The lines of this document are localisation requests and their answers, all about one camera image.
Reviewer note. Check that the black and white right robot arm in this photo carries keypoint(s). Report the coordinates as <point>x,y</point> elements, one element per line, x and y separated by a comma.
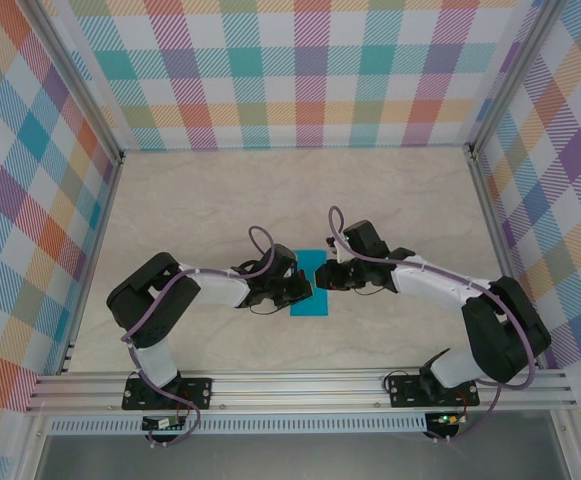
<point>500,325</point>

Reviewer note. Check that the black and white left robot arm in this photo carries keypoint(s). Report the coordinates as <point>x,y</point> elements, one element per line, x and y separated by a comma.
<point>155,300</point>

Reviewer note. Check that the grey metal shelf panel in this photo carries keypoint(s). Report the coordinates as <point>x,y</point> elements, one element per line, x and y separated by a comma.
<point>295,460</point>

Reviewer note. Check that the black adapter box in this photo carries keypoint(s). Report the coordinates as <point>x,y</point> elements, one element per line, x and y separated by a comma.
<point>162,424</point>

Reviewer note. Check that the small green-lit circuit board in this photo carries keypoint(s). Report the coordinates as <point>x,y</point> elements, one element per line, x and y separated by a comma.
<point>445,419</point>

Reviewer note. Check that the long aluminium mounting rail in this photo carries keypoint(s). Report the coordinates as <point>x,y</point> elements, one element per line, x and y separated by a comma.
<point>295,390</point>

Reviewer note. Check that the aluminium table edge rail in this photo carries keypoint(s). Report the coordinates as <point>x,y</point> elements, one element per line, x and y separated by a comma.
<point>495,225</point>
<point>104,225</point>

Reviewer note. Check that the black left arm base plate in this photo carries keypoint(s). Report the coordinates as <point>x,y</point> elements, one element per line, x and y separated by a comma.
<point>200,392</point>

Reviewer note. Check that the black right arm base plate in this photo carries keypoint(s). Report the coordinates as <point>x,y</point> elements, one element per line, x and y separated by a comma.
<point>405,392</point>

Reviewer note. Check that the aluminium frame post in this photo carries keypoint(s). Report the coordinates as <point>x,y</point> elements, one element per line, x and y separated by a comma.
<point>72,75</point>
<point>514,75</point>

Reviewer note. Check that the aluminium frame bar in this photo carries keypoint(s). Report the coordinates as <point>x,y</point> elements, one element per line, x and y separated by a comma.
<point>30,450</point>
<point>570,450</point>

